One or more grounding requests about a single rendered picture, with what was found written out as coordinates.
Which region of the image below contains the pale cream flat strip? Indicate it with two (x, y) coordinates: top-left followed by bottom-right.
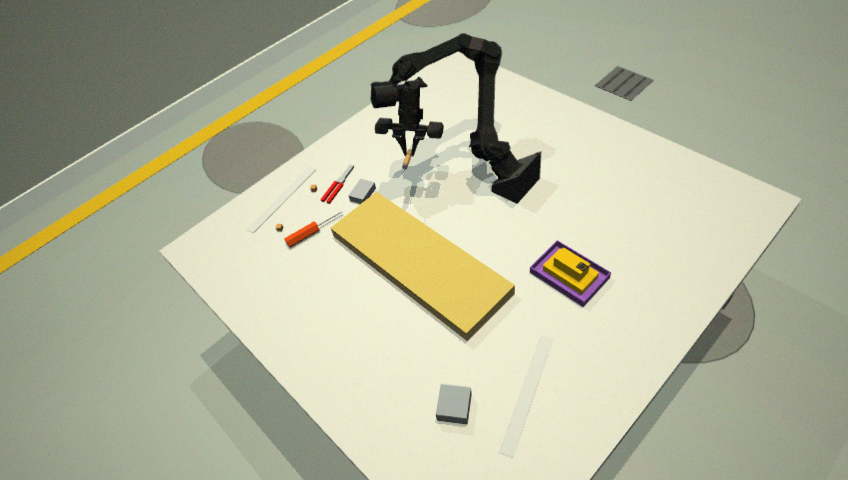
(246, 167), (316, 233)
(500, 336), (554, 457)

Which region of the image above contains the tan wooden floor panel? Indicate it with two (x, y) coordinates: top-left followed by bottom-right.
(330, 192), (515, 342)

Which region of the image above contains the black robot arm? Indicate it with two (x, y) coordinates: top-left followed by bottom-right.
(370, 33), (523, 179)

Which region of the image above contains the orange-handled awl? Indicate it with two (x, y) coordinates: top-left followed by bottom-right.
(284, 211), (342, 248)

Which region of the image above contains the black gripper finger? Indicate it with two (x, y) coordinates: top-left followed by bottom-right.
(412, 133), (426, 157)
(392, 130), (407, 156)

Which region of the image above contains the purple shallow tray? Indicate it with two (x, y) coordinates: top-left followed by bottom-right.
(530, 240), (611, 308)

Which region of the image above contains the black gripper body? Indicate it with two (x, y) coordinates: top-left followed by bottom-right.
(375, 104), (444, 139)

